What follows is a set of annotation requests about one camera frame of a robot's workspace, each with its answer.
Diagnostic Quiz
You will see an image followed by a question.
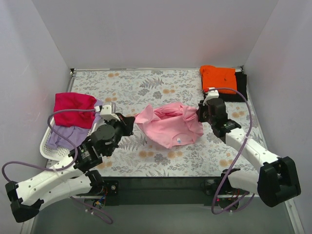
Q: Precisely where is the pink t shirt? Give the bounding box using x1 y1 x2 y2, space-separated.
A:
135 102 203 149

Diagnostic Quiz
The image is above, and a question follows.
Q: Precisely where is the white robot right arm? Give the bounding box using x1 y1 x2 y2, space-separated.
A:
197 98 301 207

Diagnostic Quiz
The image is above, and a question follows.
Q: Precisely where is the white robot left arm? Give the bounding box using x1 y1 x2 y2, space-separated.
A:
5 113 135 223

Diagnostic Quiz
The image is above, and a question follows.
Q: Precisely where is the lavender t shirt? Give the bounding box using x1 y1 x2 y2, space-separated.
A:
46 93 103 150

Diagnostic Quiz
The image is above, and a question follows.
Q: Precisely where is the orange folded t shirt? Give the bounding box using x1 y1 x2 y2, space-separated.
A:
199 65 237 91

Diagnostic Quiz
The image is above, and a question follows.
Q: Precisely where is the black folded t shirt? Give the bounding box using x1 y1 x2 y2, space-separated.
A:
202 72 248 103

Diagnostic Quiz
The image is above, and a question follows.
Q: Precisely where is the red t shirt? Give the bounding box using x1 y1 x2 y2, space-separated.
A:
54 92 97 129

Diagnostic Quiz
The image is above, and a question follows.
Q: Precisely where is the white plastic basket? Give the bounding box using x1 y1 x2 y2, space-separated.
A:
39 117 100 161

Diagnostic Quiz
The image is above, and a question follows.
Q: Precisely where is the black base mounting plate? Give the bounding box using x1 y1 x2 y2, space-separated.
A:
85 176 244 208

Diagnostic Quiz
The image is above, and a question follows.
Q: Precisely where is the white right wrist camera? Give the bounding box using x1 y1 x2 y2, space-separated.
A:
203 87 219 106

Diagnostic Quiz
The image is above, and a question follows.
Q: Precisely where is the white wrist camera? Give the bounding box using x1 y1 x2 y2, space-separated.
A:
95 102 120 121
203 87 219 106

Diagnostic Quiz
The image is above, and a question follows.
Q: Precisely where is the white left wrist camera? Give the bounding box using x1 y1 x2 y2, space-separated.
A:
95 102 120 121

